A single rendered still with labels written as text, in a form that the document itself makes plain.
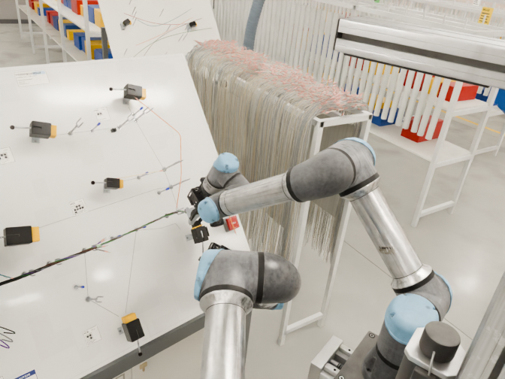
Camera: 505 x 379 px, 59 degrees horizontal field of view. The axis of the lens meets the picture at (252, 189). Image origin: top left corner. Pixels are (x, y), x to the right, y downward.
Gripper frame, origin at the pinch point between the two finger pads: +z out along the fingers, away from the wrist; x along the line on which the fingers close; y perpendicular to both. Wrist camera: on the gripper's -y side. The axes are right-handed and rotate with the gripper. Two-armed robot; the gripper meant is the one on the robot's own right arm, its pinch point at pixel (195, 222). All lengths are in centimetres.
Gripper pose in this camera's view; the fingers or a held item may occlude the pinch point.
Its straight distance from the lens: 168.5
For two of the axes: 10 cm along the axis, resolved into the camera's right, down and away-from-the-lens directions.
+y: -5.0, -7.9, 3.5
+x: -7.5, 2.1, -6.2
